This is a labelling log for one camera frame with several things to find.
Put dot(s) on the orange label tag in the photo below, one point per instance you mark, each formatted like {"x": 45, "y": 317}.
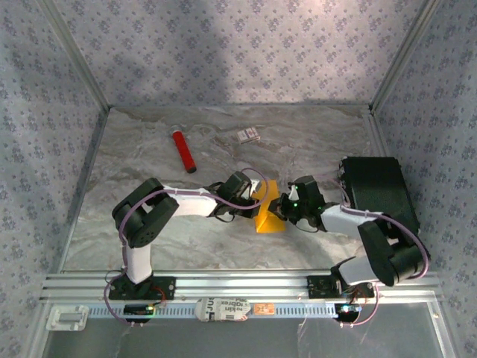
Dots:
{"x": 264, "y": 308}

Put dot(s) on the red cylinder tube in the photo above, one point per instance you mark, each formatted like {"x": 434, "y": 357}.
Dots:
{"x": 183, "y": 149}

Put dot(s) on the orange paper sheet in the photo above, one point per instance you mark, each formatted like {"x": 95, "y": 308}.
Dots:
{"x": 270, "y": 220}

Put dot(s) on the black right controller board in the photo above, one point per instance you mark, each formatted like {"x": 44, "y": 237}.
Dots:
{"x": 347, "y": 309}

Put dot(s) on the aluminium frame post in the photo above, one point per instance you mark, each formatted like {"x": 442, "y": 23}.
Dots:
{"x": 403, "y": 56}

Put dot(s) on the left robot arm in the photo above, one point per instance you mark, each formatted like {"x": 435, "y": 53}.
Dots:
{"x": 186, "y": 203}

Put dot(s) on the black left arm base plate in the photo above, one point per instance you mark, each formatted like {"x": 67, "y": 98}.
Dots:
{"x": 167, "y": 289}

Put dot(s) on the black controller board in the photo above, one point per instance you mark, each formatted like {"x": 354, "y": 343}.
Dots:
{"x": 347, "y": 309}
{"x": 138, "y": 309}

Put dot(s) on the small printed card box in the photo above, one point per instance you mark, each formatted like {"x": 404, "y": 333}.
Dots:
{"x": 247, "y": 135}

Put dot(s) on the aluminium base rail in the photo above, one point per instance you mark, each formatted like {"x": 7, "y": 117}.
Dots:
{"x": 242, "y": 285}

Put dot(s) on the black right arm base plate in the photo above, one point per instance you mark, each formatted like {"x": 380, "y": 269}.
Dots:
{"x": 320, "y": 287}

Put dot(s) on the black left controller board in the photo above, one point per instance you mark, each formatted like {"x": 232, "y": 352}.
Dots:
{"x": 138, "y": 309}

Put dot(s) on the white plastic bracket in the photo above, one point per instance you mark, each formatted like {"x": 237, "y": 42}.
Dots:
{"x": 67, "y": 318}

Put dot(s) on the black hard case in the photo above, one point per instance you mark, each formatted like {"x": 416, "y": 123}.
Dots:
{"x": 376, "y": 182}

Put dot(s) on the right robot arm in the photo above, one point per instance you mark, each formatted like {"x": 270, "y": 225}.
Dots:
{"x": 343, "y": 220}

